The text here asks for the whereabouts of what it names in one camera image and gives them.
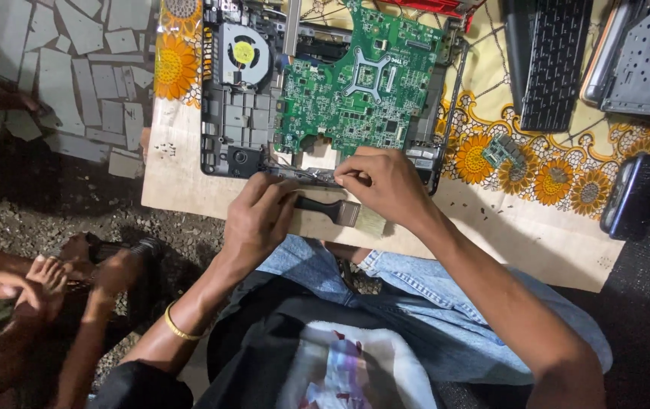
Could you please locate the person's right hand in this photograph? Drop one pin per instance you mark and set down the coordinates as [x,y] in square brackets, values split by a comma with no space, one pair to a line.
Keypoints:
[387,182]

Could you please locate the person's left hand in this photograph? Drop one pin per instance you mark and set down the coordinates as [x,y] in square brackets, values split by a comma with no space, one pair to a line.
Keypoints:
[256,227]

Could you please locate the person's left fingers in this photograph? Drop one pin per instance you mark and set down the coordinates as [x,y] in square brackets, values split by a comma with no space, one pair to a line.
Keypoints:
[276,187]

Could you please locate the person's right fingers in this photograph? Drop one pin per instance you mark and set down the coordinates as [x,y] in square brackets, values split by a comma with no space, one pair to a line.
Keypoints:
[356,170]

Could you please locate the round black laptop speaker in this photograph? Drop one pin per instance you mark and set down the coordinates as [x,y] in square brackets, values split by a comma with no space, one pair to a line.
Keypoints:
[240,157]

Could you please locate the black laptop base chassis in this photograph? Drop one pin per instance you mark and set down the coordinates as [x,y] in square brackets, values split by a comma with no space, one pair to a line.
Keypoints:
[234,122]

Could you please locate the green laptop motherboard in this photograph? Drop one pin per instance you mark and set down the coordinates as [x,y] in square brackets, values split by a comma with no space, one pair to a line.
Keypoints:
[359,85]

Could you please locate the laptop cooling fan yellow label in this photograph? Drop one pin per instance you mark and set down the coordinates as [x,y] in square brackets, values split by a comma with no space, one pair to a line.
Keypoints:
[243,54]

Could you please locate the small green circuit board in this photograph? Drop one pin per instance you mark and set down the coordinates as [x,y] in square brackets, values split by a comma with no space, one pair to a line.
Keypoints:
[502,150]

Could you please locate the silver metal hinge bar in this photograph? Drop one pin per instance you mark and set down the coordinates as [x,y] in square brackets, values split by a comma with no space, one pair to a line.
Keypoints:
[292,25]

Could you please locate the black sandal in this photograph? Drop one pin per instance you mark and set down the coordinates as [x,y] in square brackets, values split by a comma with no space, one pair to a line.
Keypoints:
[143,272]

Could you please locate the person's black printed shirt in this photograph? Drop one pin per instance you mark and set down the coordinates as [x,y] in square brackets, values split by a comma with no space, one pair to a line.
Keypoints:
[268,352]

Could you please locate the person's blue jeans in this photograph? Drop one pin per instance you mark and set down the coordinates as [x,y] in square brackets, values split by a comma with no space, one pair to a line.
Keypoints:
[432,318]

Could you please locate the gold bangle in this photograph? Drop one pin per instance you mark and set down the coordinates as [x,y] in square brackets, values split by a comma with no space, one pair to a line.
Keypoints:
[180,331]

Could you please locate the red plastic object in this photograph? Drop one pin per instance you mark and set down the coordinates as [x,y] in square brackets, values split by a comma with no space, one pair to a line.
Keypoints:
[427,7]

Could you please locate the yellow sunflower print cloth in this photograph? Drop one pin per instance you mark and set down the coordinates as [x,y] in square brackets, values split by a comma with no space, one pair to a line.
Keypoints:
[552,165]

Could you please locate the black laptop keyboard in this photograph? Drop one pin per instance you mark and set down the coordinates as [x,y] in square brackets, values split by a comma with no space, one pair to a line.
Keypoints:
[552,62]

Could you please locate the dark blue smartphone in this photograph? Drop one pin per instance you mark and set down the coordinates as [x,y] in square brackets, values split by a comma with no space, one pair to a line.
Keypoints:
[631,196]

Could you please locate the grey laptop bottom cover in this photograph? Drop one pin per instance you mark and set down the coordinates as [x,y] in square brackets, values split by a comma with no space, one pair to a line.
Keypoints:
[643,62]

